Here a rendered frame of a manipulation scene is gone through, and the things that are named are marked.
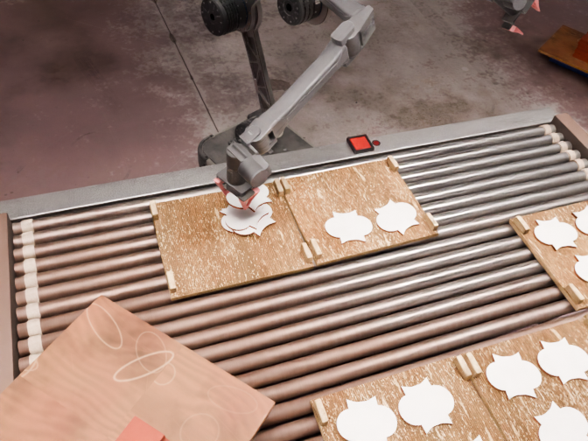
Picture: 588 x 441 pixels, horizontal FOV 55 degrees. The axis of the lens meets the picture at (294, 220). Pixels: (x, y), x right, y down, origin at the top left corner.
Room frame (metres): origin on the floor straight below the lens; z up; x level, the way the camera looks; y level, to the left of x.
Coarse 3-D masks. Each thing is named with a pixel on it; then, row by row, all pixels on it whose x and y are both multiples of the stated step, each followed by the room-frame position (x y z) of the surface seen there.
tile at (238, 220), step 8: (232, 208) 1.11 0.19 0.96; (248, 208) 1.12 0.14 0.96; (232, 216) 1.08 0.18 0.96; (240, 216) 1.09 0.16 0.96; (248, 216) 1.09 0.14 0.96; (256, 216) 1.10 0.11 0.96; (232, 224) 1.05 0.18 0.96; (240, 224) 1.06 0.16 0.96; (248, 224) 1.06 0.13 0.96; (256, 224) 1.06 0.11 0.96
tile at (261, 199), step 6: (264, 186) 1.17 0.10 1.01; (264, 192) 1.14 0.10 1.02; (228, 198) 1.08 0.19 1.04; (234, 198) 1.09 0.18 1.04; (258, 198) 1.11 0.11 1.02; (264, 198) 1.12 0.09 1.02; (228, 204) 1.06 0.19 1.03; (234, 204) 1.06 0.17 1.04; (240, 204) 1.07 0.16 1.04; (246, 204) 1.07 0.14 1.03; (252, 204) 1.08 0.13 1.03; (258, 204) 1.08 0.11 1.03; (252, 210) 1.06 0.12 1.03
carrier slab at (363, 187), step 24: (360, 168) 1.39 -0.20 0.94; (384, 168) 1.41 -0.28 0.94; (312, 192) 1.25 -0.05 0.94; (336, 192) 1.26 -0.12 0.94; (360, 192) 1.28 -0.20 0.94; (384, 192) 1.29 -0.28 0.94; (408, 192) 1.31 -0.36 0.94; (312, 216) 1.15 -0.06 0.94; (336, 240) 1.07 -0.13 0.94; (384, 240) 1.09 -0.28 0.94; (408, 240) 1.11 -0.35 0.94
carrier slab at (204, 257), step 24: (216, 192) 1.19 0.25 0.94; (168, 216) 1.07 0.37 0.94; (192, 216) 1.08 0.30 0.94; (216, 216) 1.09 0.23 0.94; (288, 216) 1.13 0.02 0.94; (168, 240) 0.98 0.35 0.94; (192, 240) 0.99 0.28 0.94; (216, 240) 1.00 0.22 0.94; (240, 240) 1.02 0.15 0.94; (264, 240) 1.03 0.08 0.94; (288, 240) 1.04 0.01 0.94; (168, 264) 0.90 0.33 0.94; (192, 264) 0.91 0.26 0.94; (216, 264) 0.92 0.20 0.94; (240, 264) 0.93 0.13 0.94; (264, 264) 0.94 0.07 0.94; (288, 264) 0.95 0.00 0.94; (312, 264) 0.97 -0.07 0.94; (192, 288) 0.83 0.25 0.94; (216, 288) 0.84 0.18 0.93
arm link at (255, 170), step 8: (248, 128) 1.12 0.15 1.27; (256, 128) 1.12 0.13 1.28; (240, 136) 1.10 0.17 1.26; (248, 136) 1.10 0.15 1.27; (256, 136) 1.10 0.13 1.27; (248, 144) 1.08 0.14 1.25; (256, 152) 1.06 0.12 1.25; (248, 160) 1.04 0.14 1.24; (256, 160) 1.05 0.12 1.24; (264, 160) 1.04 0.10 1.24; (240, 168) 1.03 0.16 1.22; (248, 168) 1.02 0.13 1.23; (256, 168) 1.02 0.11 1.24; (264, 168) 1.02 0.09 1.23; (248, 176) 1.00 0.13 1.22; (256, 176) 1.00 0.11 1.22; (264, 176) 1.02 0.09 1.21; (256, 184) 1.00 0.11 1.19
